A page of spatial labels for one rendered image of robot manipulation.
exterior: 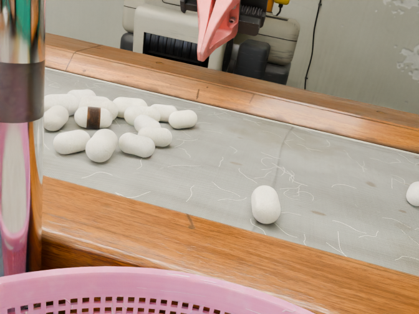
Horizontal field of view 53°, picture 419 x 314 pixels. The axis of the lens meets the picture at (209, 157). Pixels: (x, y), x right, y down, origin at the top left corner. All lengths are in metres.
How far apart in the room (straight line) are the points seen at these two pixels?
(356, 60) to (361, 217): 2.12
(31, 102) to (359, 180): 0.32
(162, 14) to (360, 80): 1.63
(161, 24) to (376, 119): 0.60
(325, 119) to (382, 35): 1.92
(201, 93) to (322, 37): 1.90
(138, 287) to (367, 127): 0.41
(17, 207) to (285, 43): 1.13
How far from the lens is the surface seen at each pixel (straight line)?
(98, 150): 0.33
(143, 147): 0.35
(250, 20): 0.50
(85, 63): 0.60
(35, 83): 0.17
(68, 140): 0.34
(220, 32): 0.49
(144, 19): 1.02
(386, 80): 2.48
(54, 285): 0.19
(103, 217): 0.23
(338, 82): 2.45
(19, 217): 0.19
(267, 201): 0.29
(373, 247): 0.32
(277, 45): 1.26
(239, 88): 0.55
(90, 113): 0.40
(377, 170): 0.46
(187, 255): 0.21
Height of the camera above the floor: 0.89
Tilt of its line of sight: 23 degrees down
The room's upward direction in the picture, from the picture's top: 11 degrees clockwise
